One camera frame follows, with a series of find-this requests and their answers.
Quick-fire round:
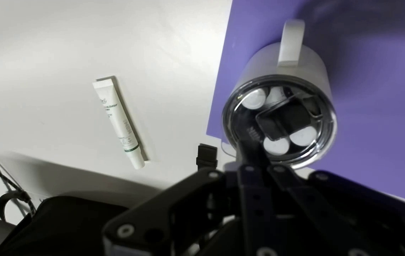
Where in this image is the black cable on desk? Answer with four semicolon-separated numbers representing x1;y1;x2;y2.
0;126;36;224

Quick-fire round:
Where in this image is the white cream tube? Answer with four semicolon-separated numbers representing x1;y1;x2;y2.
93;78;144;169

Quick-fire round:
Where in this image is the purple paper mat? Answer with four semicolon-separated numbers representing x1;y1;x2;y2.
205;0;405;197

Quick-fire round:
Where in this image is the black clip object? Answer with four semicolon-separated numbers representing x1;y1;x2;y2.
255;99;315;140

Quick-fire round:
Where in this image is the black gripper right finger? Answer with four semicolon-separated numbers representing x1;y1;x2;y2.
268;164;405;256

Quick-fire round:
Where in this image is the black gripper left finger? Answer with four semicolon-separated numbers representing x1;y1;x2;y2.
102;167;240;256

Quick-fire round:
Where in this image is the white mug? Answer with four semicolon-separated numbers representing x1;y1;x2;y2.
221;19;338;169

